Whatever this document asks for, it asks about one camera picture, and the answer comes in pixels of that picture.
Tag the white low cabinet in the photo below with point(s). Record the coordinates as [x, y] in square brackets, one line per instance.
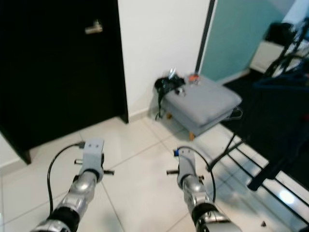
[268, 55]

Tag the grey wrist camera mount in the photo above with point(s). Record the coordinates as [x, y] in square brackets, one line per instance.
[186, 164]
[93, 152]

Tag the grey cushioned ottoman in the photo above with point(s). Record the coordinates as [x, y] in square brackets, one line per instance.
[203, 104]

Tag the black backpack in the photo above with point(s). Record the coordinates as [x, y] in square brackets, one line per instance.
[280, 33]

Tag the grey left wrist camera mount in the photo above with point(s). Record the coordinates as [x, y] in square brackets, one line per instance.
[93, 152]

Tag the black door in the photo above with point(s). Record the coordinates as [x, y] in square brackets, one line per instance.
[58, 72]

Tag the black metal clothes rack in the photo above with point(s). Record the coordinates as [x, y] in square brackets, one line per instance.
[268, 174]

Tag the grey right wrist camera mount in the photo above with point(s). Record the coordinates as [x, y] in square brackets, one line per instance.
[186, 164]

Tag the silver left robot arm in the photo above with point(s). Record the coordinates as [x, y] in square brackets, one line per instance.
[77, 200]

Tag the orange plastic packet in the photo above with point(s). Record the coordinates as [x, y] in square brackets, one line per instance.
[193, 78]

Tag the black wall trim strip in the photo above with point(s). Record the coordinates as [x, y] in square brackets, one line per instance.
[206, 36]

